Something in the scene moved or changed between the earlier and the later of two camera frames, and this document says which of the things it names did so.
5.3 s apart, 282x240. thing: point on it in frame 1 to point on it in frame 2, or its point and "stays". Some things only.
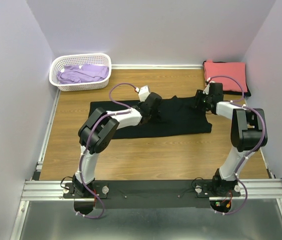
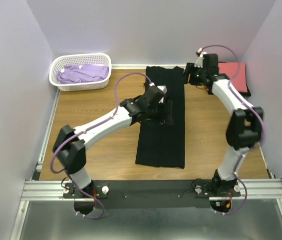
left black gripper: (155, 113) stays
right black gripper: (206, 95) to (189, 69)
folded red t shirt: (235, 70) stays
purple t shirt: (88, 73) stays
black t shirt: (180, 115) to (164, 144)
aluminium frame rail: (44, 190) stays
